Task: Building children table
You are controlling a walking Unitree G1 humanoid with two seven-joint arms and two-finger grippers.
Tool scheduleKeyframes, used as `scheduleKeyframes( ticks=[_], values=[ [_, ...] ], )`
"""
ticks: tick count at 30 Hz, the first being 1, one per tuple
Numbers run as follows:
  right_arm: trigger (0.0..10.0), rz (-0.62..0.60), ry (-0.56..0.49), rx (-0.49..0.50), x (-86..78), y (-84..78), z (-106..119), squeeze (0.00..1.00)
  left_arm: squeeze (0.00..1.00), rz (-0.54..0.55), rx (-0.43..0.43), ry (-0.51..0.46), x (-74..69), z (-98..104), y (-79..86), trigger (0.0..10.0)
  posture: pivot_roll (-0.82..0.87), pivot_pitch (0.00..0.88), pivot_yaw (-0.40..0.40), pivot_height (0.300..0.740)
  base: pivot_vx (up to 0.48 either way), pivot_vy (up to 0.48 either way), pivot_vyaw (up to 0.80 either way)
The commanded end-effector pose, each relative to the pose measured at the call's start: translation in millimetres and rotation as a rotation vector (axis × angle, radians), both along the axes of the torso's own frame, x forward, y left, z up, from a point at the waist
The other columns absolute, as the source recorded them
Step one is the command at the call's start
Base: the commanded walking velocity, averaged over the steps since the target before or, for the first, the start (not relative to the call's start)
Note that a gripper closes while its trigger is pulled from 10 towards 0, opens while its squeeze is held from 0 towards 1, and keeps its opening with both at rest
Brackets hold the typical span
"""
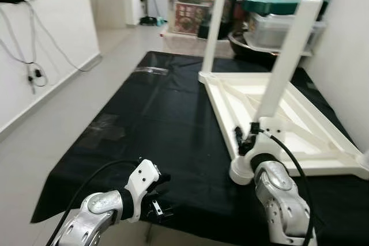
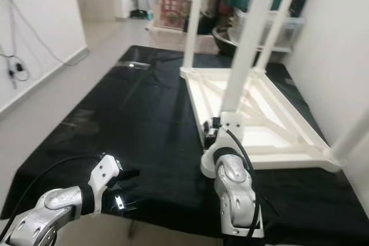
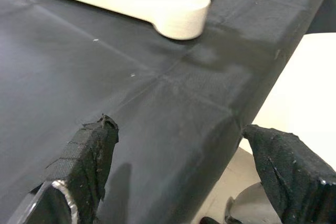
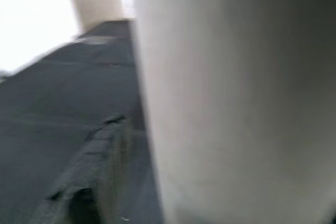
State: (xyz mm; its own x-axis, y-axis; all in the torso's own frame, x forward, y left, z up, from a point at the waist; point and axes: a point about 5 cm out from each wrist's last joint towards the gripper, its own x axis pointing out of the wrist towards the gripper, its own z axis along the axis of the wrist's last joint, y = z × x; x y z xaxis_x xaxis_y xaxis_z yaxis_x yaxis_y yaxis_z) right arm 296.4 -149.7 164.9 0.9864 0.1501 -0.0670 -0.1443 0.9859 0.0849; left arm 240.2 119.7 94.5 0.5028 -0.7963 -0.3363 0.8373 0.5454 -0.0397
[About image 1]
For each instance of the white plastic children table top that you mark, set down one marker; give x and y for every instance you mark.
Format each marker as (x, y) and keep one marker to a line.
(311, 136)

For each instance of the black tablecloth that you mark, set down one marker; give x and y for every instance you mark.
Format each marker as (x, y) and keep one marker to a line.
(150, 113)

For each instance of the beige cloth covered bench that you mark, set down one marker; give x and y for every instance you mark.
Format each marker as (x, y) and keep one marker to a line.
(184, 44)

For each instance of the clear tape cross patch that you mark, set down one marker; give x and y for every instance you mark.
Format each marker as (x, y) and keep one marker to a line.
(104, 128)

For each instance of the green round pot lid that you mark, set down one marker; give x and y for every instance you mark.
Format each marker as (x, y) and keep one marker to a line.
(271, 5)

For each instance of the clear plastic container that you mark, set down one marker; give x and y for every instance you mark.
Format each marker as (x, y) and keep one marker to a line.
(268, 30)

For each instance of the clear tape strip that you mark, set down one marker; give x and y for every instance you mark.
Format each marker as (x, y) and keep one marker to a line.
(151, 71)

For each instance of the black wok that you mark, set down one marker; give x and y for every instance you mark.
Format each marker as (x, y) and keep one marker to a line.
(239, 47)

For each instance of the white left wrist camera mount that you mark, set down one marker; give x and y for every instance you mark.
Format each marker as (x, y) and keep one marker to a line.
(141, 185)

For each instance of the black power adapter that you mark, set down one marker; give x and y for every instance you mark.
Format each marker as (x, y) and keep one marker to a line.
(38, 74)

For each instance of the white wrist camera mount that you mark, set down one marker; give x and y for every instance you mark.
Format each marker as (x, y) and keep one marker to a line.
(268, 131)
(141, 185)

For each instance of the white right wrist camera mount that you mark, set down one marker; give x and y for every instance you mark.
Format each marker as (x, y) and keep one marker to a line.
(268, 131)

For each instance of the dark plastic bag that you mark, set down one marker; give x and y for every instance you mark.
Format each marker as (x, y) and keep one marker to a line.
(230, 15)

